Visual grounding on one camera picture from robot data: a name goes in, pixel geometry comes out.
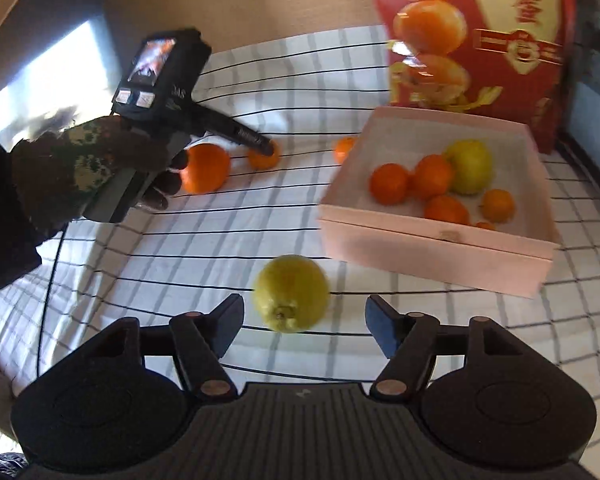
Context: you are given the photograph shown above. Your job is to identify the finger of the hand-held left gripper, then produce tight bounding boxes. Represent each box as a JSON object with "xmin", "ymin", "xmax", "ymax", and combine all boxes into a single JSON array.
[{"xmin": 219, "ymin": 114, "xmax": 277, "ymax": 157}]

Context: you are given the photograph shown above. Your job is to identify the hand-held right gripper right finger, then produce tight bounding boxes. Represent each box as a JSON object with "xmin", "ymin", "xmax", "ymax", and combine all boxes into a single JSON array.
[{"xmin": 365, "ymin": 294, "xmax": 515, "ymax": 402}]

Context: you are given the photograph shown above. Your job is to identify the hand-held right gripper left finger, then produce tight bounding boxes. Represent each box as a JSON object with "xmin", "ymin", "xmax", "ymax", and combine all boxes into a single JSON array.
[{"xmin": 100, "ymin": 294, "xmax": 245, "ymax": 402}]

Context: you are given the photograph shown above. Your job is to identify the large orange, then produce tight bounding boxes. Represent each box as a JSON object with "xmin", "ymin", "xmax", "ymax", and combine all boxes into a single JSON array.
[{"xmin": 181, "ymin": 143, "xmax": 232, "ymax": 195}]

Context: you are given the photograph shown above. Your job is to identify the pink box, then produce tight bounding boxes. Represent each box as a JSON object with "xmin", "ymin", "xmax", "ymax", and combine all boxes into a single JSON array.
[{"xmin": 316, "ymin": 106, "xmax": 562, "ymax": 299}]

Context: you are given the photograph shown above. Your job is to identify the person's left hand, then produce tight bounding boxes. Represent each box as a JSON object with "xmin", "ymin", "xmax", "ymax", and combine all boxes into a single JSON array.
[{"xmin": 10, "ymin": 114, "xmax": 190, "ymax": 226}]

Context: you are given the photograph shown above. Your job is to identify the white checked cloth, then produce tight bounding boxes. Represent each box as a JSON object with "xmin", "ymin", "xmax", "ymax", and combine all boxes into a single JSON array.
[{"xmin": 0, "ymin": 25, "xmax": 600, "ymax": 411}]

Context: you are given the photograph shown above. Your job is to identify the dark monitor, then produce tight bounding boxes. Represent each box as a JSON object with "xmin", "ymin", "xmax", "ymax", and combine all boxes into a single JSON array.
[{"xmin": 0, "ymin": 0, "xmax": 123, "ymax": 133}]

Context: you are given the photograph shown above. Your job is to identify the red snack bag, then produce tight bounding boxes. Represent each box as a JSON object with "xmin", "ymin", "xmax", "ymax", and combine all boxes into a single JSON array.
[{"xmin": 369, "ymin": 0, "xmax": 578, "ymax": 155}]

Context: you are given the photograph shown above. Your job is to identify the black cable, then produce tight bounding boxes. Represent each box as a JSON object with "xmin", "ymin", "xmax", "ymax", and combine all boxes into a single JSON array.
[{"xmin": 37, "ymin": 220, "xmax": 71, "ymax": 378}]

